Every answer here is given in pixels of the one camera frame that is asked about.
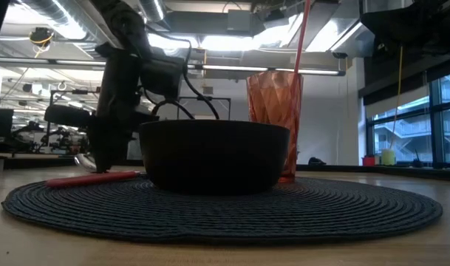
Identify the silver ceiling duct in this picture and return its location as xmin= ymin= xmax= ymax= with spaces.
xmin=21 ymin=0 xmax=166 ymax=44

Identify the yellow ceiling cable reel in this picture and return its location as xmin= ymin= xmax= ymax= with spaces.
xmin=29 ymin=27 xmax=55 ymax=48

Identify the pink drinking straw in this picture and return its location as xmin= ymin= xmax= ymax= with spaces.
xmin=287 ymin=0 xmax=313 ymax=123

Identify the yellow hanging cord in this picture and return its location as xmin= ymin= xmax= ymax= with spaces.
xmin=392 ymin=46 xmax=404 ymax=149

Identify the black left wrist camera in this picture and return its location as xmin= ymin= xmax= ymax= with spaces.
xmin=140 ymin=58 xmax=185 ymax=101

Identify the yellow-green container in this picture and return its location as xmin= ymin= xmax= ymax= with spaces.
xmin=381 ymin=149 xmax=396 ymax=166

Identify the black left wrist camera cable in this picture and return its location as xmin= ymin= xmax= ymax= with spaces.
xmin=146 ymin=29 xmax=221 ymax=121

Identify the fork with pink handle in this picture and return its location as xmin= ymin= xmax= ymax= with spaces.
xmin=44 ymin=169 xmax=143 ymax=188

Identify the black bowl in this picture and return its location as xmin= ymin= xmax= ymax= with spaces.
xmin=137 ymin=118 xmax=291 ymax=196

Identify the orange faceted plastic cup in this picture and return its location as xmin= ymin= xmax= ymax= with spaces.
xmin=245 ymin=70 xmax=304 ymax=185

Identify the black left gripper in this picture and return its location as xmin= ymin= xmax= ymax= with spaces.
xmin=43 ymin=46 xmax=160 ymax=174

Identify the round dark woven placemat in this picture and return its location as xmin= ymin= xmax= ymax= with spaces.
xmin=1 ymin=175 xmax=444 ymax=245

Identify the long ceiling light strip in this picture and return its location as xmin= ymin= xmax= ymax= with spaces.
xmin=187 ymin=64 xmax=347 ymax=77

